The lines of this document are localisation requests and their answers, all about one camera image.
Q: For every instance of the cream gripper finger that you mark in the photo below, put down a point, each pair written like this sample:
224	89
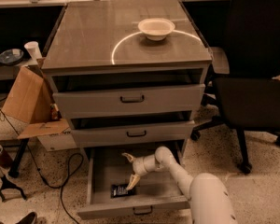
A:
134	179
129	157

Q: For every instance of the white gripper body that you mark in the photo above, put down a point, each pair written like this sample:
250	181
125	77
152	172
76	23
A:
140	167

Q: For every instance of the dark blue rxbar wrapper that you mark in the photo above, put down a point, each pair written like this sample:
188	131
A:
121	191

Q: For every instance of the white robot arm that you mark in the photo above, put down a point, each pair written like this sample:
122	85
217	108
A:
208	198

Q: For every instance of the bottom grey drawer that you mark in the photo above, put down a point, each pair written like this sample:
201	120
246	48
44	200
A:
155	192

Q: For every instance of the grey drawer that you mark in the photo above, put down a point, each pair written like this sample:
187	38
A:
133	134
124	102
155	192

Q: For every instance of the middle grey drawer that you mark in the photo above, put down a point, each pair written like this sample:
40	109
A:
133	134

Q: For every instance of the top grey drawer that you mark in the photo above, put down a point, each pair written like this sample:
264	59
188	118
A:
124	102

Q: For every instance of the grey drawer cabinet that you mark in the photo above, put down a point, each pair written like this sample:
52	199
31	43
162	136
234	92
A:
99	47

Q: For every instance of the small bottle in box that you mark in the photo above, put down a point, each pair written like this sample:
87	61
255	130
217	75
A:
54	112

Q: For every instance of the dark shoe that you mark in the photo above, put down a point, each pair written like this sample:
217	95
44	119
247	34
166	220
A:
29	219

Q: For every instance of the brown cardboard box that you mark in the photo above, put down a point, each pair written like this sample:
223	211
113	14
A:
29	101

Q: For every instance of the black table leg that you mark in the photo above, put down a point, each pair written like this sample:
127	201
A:
14	169

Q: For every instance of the black office chair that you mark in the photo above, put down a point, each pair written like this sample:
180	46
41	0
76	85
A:
244	76

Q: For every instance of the black stand foot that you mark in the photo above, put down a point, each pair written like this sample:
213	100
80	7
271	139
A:
6	184

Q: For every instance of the white paper bowl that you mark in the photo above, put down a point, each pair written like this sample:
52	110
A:
156	29

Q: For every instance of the brown round container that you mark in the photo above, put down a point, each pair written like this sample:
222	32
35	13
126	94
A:
5	159

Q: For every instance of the white paper cup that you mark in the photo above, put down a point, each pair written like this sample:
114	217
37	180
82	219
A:
33	49

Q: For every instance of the dark blue plate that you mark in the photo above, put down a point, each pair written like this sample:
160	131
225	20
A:
11	57

